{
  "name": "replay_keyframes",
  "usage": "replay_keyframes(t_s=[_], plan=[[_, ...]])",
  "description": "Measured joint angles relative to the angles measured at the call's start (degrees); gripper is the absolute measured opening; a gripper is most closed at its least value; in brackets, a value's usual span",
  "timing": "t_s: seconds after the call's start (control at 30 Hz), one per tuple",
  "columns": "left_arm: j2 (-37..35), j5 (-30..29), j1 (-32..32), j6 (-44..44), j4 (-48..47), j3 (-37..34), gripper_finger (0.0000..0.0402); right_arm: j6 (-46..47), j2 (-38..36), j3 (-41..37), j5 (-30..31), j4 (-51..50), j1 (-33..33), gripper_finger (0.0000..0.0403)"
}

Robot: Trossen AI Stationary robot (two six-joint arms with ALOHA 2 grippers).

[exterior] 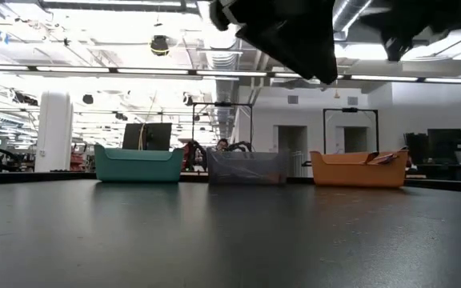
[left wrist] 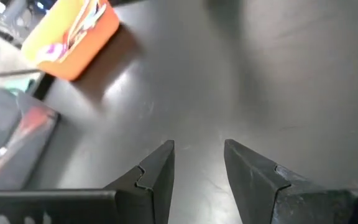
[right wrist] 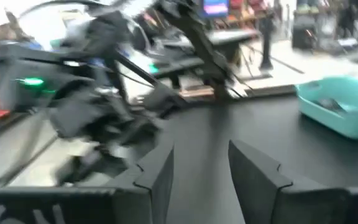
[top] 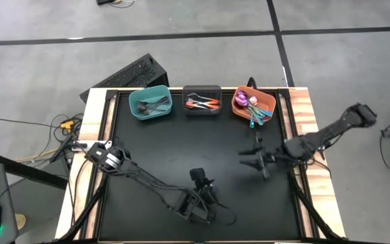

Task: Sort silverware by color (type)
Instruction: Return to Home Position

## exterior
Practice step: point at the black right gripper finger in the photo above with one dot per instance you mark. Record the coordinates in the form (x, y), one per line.
(395, 48)

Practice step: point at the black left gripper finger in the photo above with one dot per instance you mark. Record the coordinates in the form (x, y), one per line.
(322, 52)
(290, 48)

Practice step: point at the black equipment rack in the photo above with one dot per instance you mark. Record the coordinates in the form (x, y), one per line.
(446, 144)

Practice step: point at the person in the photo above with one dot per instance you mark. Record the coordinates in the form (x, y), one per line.
(222, 145)

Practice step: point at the grey translucent plastic bin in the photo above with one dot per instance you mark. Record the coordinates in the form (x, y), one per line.
(246, 166)

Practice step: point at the orange plastic bin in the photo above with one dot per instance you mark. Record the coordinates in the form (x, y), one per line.
(354, 174)

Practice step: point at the long ceiling light strip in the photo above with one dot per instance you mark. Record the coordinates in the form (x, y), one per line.
(154, 72)

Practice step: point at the background black robot arms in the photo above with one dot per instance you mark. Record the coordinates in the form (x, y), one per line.
(196, 152)

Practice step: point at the teal plastic bin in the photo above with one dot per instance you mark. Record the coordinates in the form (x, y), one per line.
(138, 166)

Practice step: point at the white round pillar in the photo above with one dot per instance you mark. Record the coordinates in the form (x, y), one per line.
(54, 140)

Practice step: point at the silver air duct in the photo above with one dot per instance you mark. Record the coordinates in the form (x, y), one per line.
(220, 60)
(350, 12)

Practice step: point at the black stand frame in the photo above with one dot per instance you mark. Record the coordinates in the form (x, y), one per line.
(349, 109)
(222, 104)

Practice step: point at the black ceiling dome camera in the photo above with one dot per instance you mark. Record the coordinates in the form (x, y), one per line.
(159, 46)
(88, 99)

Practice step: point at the black table edge rail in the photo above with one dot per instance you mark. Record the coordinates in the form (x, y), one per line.
(46, 176)

